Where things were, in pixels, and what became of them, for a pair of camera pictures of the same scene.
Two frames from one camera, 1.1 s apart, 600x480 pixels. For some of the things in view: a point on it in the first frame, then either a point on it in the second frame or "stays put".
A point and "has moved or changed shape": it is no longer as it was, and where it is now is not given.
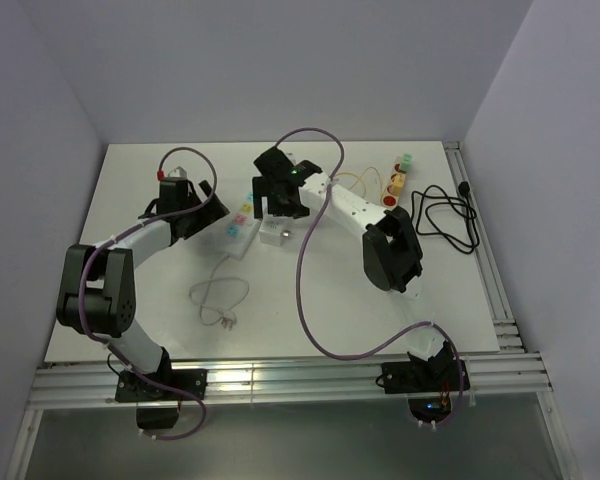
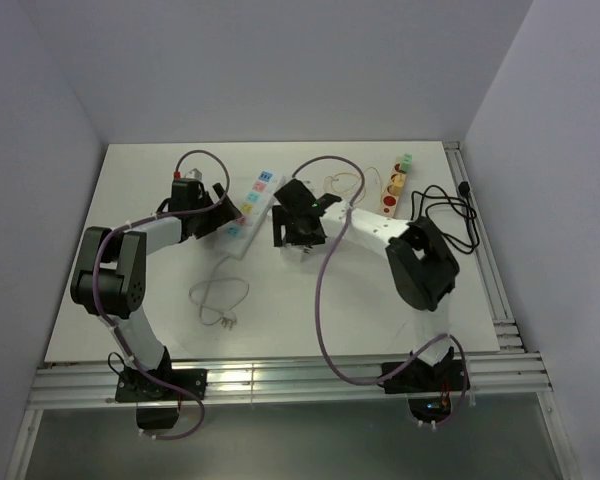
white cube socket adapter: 276,229 has moved or changed shape
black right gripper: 262,189 to 281,215
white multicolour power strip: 241,228 stays put
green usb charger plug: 408,159 stays put
